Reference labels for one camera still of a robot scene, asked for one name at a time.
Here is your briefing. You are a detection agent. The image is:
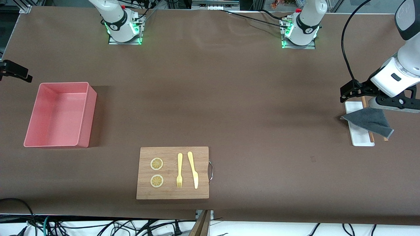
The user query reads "gray cloth pink lining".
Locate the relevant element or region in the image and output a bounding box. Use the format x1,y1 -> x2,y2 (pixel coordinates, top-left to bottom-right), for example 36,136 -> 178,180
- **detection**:
340,108 -> 394,139

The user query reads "white rectangular tray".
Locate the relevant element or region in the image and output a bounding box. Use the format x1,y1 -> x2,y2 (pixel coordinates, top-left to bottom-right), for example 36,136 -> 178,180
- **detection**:
344,101 -> 375,147

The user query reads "pink plastic bin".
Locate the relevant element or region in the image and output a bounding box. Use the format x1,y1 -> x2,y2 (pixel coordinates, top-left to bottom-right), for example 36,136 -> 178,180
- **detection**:
24,82 -> 97,148

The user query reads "gray metal box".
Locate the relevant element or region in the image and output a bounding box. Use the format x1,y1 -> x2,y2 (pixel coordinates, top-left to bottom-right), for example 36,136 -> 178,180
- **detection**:
191,0 -> 240,10

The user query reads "yellow plastic knife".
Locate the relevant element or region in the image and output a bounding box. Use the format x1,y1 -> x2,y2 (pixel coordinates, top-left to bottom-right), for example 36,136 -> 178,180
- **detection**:
187,151 -> 199,189

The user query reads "yellow plastic fork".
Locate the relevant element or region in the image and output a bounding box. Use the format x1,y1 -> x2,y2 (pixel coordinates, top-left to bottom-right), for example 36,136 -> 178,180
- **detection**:
176,153 -> 183,188

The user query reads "wooden cutting board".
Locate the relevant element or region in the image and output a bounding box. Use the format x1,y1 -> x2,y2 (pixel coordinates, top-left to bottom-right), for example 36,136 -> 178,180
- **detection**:
136,147 -> 214,200

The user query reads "wooden beam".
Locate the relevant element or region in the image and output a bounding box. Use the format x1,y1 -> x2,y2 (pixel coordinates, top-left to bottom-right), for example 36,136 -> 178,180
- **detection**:
189,210 -> 211,236

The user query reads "aluminium frame rail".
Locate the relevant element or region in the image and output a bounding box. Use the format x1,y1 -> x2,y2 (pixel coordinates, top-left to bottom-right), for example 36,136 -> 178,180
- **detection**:
18,0 -> 46,13

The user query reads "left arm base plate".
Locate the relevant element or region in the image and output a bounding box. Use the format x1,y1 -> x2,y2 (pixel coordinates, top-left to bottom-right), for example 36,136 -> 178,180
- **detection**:
281,18 -> 316,49

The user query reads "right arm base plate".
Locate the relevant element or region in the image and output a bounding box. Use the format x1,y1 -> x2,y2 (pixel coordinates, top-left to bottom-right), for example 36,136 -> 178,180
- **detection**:
108,13 -> 144,45

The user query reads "black table cable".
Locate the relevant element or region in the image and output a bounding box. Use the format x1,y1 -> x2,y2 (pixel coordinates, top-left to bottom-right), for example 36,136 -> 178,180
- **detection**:
218,9 -> 291,28

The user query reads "thick black floor cable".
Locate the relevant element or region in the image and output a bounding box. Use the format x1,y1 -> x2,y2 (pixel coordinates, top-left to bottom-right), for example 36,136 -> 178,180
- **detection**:
0,198 -> 35,226

